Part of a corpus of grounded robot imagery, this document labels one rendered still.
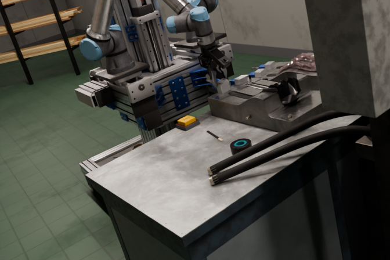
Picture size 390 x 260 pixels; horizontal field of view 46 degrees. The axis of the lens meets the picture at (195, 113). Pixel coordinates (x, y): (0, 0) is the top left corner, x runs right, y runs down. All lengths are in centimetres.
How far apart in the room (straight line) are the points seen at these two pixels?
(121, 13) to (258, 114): 105
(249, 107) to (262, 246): 57
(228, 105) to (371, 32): 100
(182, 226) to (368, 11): 78
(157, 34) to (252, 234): 136
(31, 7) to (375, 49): 1174
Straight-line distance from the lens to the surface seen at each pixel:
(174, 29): 201
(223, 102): 201
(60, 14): 759
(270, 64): 239
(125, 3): 257
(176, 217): 145
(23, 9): 1254
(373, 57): 114
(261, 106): 183
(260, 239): 162
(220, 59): 199
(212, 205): 146
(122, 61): 236
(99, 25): 220
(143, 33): 252
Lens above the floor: 157
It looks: 20 degrees down
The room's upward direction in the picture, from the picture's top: 15 degrees counter-clockwise
